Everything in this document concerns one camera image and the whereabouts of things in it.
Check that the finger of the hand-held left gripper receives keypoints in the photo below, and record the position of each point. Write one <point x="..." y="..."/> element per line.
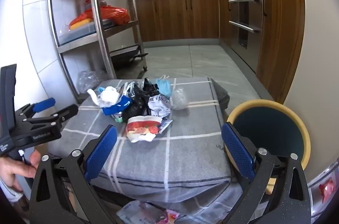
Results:
<point x="43" y="105"/>
<point x="63" y="112"/>

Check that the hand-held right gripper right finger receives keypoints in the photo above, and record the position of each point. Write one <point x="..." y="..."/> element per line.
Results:
<point x="238" y="152"/>

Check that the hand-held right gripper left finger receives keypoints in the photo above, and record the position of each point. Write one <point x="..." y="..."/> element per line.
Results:
<point x="102" y="152"/>

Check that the yellow rimmed teal bin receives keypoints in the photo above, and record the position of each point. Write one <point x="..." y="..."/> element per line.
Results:
<point x="264" y="123"/>

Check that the red floral paper wrapper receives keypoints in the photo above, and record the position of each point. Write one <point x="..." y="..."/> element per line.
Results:
<point x="141" y="128"/>

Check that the white plastic bag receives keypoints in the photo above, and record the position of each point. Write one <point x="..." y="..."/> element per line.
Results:
<point x="108" y="97"/>

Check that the blue packet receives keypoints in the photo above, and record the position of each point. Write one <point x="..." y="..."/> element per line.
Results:
<point x="117" y="107"/>

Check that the large black plastic bag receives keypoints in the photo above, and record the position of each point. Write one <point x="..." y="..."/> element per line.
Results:
<point x="135" y="106"/>

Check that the silver striped wrapper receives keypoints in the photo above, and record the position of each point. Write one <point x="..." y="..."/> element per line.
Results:
<point x="129" y="89"/>

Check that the small dark printed wrapper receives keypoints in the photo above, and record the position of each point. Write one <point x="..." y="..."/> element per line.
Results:
<point x="165" y="125"/>

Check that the white printed paper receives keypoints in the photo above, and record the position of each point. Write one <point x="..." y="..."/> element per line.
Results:
<point x="157" y="105"/>

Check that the small black plastic bag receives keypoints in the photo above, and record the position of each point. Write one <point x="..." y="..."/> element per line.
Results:
<point x="151" y="87"/>

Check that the person's left hand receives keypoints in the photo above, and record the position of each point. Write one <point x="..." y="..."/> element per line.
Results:
<point x="13" y="171"/>

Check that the large clear plastic bag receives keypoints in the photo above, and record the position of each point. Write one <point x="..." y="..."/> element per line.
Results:
<point x="87" y="79"/>

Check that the grey checked blanket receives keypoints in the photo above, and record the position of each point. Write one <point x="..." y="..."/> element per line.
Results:
<point x="172" y="155"/>

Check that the white printed plastic packaging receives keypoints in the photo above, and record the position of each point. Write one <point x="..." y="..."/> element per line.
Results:
<point x="140" y="213"/>

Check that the crumpled clear plastic bag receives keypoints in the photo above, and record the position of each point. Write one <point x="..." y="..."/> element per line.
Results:
<point x="178" y="99"/>

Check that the black electric griddle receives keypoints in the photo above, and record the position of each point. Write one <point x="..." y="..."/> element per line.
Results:
<point x="127" y="54"/>

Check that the yellow packet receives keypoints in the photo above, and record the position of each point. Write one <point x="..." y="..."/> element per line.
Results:
<point x="78" y="24"/>

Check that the blue face mask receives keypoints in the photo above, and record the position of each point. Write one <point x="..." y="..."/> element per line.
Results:
<point x="164" y="86"/>

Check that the clear package with red print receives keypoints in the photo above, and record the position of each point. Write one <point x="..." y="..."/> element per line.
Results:
<point x="325" y="184"/>

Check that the pink wrapper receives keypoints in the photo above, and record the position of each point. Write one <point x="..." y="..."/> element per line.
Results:
<point x="170" y="216"/>

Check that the large red plastic bag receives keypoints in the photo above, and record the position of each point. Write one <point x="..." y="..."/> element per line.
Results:
<point x="114" y="13"/>

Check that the stainless steel shelf rack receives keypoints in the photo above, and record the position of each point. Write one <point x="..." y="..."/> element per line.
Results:
<point x="96" y="1"/>

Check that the tall wooden cabinet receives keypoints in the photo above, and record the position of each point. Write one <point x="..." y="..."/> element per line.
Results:
<point x="280" y="36"/>

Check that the stainless steel built-in oven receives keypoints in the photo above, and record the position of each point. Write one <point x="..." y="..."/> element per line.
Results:
<point x="246" y="22"/>

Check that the wooden base cabinets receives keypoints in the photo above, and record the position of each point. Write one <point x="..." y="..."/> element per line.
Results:
<point x="172" y="17"/>

